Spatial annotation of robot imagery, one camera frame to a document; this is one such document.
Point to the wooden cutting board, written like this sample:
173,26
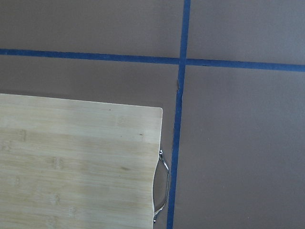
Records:
71,164

